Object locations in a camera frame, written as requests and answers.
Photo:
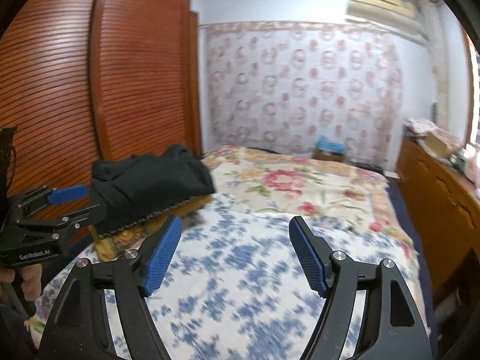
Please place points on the black printed t-shirt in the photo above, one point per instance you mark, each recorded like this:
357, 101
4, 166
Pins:
132, 188

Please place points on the beige tied drape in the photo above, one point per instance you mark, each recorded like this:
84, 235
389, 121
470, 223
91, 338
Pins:
434, 31

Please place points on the pink circle patterned curtain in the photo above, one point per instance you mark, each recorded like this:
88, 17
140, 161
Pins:
284, 86

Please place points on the small box with blue cloth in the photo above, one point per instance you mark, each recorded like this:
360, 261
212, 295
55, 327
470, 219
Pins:
329, 151

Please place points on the navy blue bed mattress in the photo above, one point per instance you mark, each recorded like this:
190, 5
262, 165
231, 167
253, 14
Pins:
403, 218

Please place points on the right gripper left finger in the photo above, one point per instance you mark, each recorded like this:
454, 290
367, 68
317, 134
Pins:
78, 327

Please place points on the person's left hand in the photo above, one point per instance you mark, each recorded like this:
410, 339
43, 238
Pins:
31, 280

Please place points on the wooden sideboard cabinet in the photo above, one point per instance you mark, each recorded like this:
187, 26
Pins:
444, 212

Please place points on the pink floral cream blanket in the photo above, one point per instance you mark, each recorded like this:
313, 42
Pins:
280, 183

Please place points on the folded mustard sunflower cloth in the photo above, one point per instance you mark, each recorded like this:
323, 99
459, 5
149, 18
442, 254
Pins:
109, 247

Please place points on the wall air conditioner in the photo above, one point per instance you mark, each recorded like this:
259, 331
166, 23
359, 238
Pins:
397, 14

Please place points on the red-brown louvered wardrobe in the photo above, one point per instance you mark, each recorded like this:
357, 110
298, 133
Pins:
88, 80

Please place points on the cardboard box on cabinet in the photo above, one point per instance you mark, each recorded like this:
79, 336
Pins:
441, 143

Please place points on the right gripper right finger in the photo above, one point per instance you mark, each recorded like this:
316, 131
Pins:
391, 326

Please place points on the floral fabric pile on cabinet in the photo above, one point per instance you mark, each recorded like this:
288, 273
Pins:
419, 127

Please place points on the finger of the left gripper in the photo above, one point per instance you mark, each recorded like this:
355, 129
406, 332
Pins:
71, 221
63, 194

